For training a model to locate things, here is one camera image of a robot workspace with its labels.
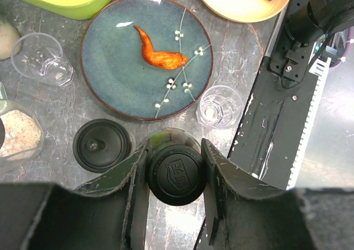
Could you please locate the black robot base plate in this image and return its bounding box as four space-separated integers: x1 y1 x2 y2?
227 56 318 190

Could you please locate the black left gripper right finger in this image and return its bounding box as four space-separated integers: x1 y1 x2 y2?
201 139 353 249

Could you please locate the white toothed cable rail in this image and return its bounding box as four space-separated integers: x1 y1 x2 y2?
286 58 331 190

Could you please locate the orange chicken wing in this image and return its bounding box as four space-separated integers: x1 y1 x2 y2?
133 25 188 70

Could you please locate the blue ceramic plate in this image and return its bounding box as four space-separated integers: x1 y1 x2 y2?
80 0 214 121

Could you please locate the sauce bottle with black cap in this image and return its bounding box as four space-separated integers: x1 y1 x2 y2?
145 128 206 206

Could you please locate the yellow plate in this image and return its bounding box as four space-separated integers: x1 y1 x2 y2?
202 0 290 23

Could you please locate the spice jar with black lid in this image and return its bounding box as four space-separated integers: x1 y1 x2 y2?
72 118 136 174

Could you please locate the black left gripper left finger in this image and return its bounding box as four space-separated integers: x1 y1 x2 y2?
1 142 152 249

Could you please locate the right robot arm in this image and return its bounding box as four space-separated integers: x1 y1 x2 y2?
269 0 353 89

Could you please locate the open glass jar with powder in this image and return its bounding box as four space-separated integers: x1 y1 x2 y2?
1 84 44 171

